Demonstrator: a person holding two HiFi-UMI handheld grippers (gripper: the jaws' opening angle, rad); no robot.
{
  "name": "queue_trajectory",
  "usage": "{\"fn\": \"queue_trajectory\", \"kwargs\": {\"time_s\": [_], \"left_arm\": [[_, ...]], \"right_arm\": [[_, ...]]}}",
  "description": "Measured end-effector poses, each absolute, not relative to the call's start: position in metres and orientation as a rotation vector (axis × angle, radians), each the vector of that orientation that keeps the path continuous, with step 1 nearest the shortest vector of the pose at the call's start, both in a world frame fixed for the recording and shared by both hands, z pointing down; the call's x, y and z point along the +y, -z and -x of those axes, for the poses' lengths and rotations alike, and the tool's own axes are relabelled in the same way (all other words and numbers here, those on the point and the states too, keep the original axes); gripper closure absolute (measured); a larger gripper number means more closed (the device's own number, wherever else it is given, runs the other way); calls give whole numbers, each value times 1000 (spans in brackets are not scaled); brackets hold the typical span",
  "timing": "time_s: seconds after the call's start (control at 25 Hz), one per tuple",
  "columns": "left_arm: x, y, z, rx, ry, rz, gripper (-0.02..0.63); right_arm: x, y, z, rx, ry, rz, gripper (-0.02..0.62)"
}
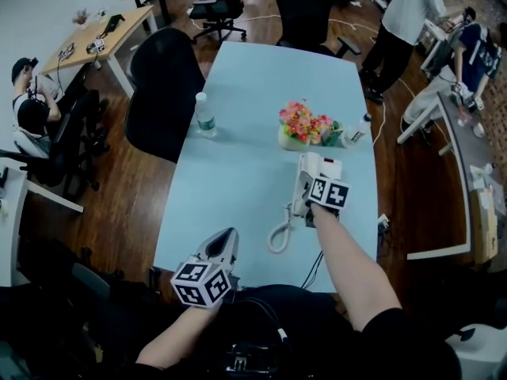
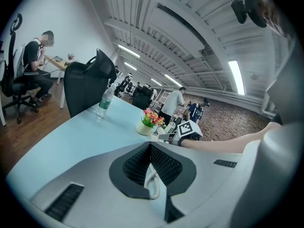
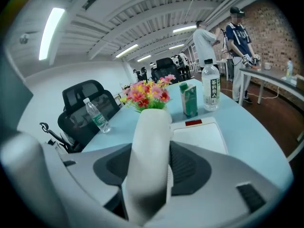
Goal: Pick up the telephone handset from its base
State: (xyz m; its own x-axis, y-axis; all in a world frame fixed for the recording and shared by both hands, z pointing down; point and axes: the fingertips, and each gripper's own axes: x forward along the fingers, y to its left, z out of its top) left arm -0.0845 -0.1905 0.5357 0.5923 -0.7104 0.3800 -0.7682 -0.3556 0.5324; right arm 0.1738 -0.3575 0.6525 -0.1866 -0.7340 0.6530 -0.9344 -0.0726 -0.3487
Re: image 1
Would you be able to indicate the person's black clothing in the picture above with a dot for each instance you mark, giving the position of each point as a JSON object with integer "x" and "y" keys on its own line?
{"x": 301, "y": 331}

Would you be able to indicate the idle gripper device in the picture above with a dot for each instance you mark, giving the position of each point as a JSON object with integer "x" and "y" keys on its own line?
{"x": 97, "y": 46}

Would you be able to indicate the wooden desk white legs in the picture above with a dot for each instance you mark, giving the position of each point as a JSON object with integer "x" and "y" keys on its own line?
{"x": 119, "y": 26}

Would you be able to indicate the clear bottle dark label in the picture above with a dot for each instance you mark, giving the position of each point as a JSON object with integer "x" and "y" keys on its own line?
{"x": 356, "y": 133}

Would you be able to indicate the person's right forearm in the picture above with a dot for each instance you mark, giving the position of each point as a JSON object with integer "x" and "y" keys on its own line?
{"x": 352, "y": 267}

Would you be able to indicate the black padded chair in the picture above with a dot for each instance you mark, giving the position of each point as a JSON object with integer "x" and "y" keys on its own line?
{"x": 79, "y": 319}

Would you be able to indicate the black swivel chair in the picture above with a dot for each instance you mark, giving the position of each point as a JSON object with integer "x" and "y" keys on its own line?
{"x": 63, "y": 145}

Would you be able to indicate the white power strip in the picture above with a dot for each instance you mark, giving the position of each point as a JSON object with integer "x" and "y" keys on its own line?
{"x": 383, "y": 223}

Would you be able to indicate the small dried plant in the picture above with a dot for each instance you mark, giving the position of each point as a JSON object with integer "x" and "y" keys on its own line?
{"x": 81, "y": 17}

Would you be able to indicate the black mesh high-back office chair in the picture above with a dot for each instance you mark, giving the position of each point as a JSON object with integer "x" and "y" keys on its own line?
{"x": 305, "y": 14}

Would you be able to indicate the desk with white frame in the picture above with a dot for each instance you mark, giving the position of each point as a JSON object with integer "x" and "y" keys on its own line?
{"x": 459, "y": 164}

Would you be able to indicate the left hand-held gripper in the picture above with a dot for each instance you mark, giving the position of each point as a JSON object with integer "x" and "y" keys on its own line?
{"x": 198, "y": 283}

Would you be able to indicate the potted pink orange flowers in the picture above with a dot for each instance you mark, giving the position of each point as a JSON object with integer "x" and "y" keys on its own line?
{"x": 301, "y": 125}

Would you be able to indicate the black office chair with armrests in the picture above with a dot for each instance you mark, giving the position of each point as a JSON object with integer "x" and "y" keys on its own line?
{"x": 218, "y": 8}

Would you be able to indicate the clear bottle green label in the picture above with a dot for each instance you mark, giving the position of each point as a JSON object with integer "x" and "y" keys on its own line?
{"x": 206, "y": 119}

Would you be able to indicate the person's left forearm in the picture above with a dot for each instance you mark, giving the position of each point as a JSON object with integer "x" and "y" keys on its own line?
{"x": 178, "y": 339}

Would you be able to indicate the small green bottle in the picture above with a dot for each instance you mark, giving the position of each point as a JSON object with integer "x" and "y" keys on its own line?
{"x": 334, "y": 135}

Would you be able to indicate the black round-back office chair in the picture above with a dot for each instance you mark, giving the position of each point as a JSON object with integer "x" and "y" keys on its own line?
{"x": 162, "y": 93}

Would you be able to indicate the black desk stand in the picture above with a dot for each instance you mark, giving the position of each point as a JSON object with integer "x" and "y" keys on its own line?
{"x": 114, "y": 23}

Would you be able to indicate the white chair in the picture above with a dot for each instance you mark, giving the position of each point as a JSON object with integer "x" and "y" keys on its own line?
{"x": 483, "y": 354}

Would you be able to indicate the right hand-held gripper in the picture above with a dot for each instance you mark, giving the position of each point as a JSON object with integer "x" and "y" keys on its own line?
{"x": 328, "y": 194}

